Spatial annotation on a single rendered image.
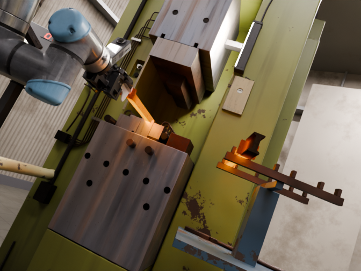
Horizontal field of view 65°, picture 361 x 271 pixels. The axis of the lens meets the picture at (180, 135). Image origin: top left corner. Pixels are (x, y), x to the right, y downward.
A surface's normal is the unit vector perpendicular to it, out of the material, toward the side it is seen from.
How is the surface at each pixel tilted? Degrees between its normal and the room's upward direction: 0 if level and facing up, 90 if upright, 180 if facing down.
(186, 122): 90
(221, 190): 90
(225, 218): 90
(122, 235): 90
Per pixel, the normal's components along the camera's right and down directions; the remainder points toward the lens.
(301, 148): -0.45, -0.37
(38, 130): 0.80, 0.23
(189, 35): -0.15, -0.27
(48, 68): 0.19, -0.14
